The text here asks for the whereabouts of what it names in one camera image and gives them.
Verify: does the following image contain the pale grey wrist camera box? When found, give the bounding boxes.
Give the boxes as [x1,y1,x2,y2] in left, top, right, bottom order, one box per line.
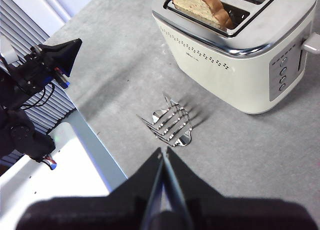
[0,38,20,65]

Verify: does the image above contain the cream two-slot toaster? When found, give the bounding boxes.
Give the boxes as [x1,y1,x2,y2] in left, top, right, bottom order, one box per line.
[151,0,318,115]

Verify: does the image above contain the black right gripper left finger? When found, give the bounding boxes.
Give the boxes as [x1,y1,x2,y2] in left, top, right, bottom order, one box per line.
[16,146,165,230]

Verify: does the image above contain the brown bread slice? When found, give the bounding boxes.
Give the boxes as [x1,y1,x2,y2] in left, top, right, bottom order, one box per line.
[166,0,235,31]

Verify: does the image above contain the grey slatted panel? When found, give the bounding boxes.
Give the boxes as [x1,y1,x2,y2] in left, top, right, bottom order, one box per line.
[0,0,76,137]

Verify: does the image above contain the grey toaster lever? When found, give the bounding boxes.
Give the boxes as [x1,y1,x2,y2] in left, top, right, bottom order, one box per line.
[301,32,320,53]

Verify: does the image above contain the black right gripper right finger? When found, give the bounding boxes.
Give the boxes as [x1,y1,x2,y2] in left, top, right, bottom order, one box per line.
[165,146,318,230]

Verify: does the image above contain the steel toast rack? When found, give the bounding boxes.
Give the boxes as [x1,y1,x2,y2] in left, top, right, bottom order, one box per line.
[136,92,193,148]

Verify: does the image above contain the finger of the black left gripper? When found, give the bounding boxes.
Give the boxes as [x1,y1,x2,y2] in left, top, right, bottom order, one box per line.
[41,38,83,78]

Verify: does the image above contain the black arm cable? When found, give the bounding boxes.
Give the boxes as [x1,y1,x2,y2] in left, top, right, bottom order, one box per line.
[22,83,56,110]

